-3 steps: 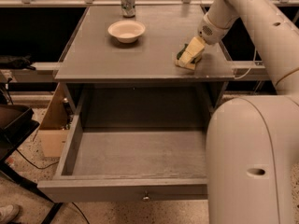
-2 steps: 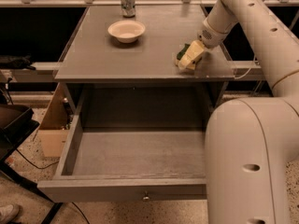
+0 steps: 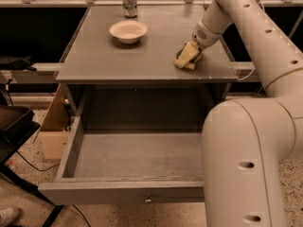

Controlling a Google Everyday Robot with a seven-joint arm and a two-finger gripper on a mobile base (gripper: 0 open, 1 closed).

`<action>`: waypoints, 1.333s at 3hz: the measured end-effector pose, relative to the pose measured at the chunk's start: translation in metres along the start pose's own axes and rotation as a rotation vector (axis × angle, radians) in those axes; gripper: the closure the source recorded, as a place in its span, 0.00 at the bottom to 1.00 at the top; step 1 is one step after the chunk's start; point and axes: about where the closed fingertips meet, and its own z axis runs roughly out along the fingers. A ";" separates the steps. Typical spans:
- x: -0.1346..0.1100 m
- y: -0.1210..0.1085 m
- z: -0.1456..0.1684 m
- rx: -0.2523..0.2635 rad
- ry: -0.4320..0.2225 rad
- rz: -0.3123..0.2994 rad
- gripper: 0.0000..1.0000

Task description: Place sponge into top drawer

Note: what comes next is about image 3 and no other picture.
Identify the black tray stand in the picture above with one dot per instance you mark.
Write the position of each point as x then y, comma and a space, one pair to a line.
16, 127

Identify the white ceramic bowl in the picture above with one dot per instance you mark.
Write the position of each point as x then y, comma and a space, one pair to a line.
128, 32

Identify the green white soda can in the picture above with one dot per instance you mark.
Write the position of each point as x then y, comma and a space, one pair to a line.
130, 8

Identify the white shoe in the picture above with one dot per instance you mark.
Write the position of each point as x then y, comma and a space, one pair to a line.
8, 216

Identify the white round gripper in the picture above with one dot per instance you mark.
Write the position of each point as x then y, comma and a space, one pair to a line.
204, 36

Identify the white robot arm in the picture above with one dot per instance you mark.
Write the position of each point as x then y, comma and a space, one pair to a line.
244, 140

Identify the green and yellow sponge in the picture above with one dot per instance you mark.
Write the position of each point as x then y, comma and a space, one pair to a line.
187, 53

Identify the cardboard box beside cabinet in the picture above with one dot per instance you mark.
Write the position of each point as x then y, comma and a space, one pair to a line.
57, 125

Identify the black bag on rail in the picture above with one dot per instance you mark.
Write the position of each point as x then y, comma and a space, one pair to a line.
16, 63

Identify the metal railing frame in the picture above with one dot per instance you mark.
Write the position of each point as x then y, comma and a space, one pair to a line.
45, 30

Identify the grey wooden drawer cabinet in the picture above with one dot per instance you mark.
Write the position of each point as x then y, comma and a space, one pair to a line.
137, 87

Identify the open grey top drawer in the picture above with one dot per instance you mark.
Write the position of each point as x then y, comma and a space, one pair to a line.
104, 167

